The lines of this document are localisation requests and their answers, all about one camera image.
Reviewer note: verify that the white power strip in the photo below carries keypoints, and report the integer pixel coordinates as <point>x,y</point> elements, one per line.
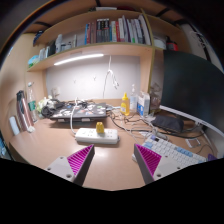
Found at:
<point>90,135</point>

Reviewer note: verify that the white and blue carton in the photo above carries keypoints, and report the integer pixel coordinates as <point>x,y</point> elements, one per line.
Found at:
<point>143,104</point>

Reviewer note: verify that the black headphones bundle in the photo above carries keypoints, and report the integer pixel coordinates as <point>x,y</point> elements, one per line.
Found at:
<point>50,107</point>

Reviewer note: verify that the black pouch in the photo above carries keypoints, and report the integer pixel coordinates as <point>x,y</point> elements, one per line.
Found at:
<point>168,123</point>

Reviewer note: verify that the clear sanitizer bottle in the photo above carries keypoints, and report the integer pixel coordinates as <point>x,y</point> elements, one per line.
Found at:
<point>133,99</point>

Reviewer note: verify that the yellow glue bottle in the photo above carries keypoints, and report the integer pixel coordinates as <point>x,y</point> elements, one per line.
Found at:
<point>124,108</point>

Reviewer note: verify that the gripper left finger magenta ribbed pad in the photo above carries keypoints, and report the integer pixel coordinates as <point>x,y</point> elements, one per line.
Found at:
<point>73,168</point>

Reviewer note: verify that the LED strip light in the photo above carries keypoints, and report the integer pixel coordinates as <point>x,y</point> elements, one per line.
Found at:
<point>77,58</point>

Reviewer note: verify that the dark red standing books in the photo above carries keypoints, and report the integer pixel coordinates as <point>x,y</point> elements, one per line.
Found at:
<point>23,111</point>

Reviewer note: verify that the dark laptop with stickers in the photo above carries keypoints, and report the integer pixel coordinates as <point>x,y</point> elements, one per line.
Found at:
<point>81,112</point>

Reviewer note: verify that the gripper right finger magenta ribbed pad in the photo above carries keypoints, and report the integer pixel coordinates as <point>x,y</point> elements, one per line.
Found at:
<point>152,165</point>

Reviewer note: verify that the wooden bookshelf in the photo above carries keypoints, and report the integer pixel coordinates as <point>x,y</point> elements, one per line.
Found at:
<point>76,23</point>

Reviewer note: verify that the yellow charger plug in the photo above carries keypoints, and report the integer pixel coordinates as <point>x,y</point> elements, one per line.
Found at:
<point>99,127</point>

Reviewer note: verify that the row of books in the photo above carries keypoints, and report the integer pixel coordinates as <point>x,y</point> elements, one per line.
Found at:
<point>120,30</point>

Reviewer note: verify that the white and blue keyboard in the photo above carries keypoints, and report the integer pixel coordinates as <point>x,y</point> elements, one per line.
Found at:
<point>167,149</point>

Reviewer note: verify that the clear water bottle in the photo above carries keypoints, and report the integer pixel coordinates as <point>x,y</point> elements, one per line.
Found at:
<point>32,102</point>

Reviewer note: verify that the large black monitor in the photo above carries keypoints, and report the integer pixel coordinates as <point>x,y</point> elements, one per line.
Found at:
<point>194,88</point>

